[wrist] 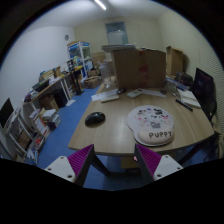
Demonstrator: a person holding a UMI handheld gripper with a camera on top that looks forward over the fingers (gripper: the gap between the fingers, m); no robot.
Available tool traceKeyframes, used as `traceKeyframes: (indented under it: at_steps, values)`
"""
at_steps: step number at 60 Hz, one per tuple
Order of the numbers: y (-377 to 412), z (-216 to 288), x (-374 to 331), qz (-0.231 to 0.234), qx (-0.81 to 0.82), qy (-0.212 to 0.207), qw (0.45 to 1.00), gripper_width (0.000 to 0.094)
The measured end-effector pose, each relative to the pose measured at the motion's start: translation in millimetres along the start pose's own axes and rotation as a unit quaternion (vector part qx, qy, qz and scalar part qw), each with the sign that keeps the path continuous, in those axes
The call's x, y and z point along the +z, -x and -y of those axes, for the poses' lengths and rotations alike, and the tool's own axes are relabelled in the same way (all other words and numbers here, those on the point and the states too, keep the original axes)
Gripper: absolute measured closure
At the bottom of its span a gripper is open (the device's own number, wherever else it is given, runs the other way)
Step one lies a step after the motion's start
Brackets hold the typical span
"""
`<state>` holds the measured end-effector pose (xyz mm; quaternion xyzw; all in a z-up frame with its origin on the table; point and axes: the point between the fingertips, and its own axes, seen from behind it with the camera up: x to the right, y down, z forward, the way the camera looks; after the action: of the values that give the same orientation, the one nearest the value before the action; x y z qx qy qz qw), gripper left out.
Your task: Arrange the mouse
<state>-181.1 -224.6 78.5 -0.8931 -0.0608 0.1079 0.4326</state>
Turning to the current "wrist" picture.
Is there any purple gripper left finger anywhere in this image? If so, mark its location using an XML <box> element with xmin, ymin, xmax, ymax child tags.
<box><xmin>45</xmin><ymin>144</ymin><xmax>95</xmax><ymax>186</ymax></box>

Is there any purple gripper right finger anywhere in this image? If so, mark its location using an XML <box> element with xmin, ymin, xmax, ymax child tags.
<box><xmin>134</xmin><ymin>144</ymin><xmax>182</xmax><ymax>184</ymax></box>

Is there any white puppy mouse pad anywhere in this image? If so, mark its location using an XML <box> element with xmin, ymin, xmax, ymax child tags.
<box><xmin>127</xmin><ymin>105</ymin><xmax>174</xmax><ymax>146</ymax></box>

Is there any black computer mouse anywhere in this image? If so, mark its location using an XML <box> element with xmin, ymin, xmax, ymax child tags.
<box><xmin>85</xmin><ymin>112</ymin><xmax>105</xmax><ymax>126</ymax></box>

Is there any stack of books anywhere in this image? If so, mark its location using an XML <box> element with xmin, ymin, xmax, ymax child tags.
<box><xmin>42</xmin><ymin>109</ymin><xmax>60</xmax><ymax>130</ymax></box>

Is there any white shelf rack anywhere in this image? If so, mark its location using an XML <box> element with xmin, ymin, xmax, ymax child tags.
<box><xmin>0</xmin><ymin>108</ymin><xmax>45</xmax><ymax>164</ymax></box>

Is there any black pen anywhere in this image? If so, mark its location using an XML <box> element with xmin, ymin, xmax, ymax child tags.
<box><xmin>175</xmin><ymin>99</ymin><xmax>193</xmax><ymax>112</ymax></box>

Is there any wooden side desk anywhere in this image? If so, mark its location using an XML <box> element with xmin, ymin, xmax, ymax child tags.
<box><xmin>24</xmin><ymin>76</ymin><xmax>71</xmax><ymax>109</ymax></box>

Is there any white paper sheet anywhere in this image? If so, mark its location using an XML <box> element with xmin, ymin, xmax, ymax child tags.
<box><xmin>91</xmin><ymin>89</ymin><xmax>118</xmax><ymax>101</ymax></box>

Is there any white remote control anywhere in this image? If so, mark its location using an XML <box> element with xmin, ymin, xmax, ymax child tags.
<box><xmin>127</xmin><ymin>88</ymin><xmax>143</xmax><ymax>99</ymax></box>

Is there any open white notebook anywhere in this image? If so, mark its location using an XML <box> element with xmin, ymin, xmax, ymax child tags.
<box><xmin>178</xmin><ymin>90</ymin><xmax>201</xmax><ymax>108</ymax></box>

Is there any white keyboard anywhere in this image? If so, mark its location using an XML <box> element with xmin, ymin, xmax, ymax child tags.
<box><xmin>101</xmin><ymin>95</ymin><xmax>119</xmax><ymax>103</ymax></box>

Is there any cardboard box on floor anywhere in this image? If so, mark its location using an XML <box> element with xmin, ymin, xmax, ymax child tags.
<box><xmin>84</xmin><ymin>77</ymin><xmax>101</xmax><ymax>89</ymax></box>

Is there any black monitor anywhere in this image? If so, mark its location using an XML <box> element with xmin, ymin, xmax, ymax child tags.
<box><xmin>0</xmin><ymin>99</ymin><xmax>14</xmax><ymax>127</ymax></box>

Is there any black office chair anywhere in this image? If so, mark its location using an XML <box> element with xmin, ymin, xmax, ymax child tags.
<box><xmin>193</xmin><ymin>68</ymin><xmax>217</xmax><ymax>120</ymax></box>

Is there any large cardboard box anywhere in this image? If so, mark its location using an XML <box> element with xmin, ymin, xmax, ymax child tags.
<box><xmin>112</xmin><ymin>49</ymin><xmax>166</xmax><ymax>90</ymax></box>

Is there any blue white display cabinet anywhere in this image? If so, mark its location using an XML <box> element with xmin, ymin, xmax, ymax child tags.
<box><xmin>68</xmin><ymin>41</ymin><xmax>93</xmax><ymax>79</ymax></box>

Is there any window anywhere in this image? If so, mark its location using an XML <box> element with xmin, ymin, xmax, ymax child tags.
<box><xmin>105</xmin><ymin>22</ymin><xmax>128</xmax><ymax>45</ymax></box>

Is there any ceiling light tube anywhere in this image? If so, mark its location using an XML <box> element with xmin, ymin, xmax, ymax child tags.
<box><xmin>94</xmin><ymin>0</ymin><xmax>107</xmax><ymax>10</ymax></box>

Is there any folded cardboard box by wall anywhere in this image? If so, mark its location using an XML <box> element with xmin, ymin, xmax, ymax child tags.
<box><xmin>166</xmin><ymin>46</ymin><xmax>183</xmax><ymax>76</ymax></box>

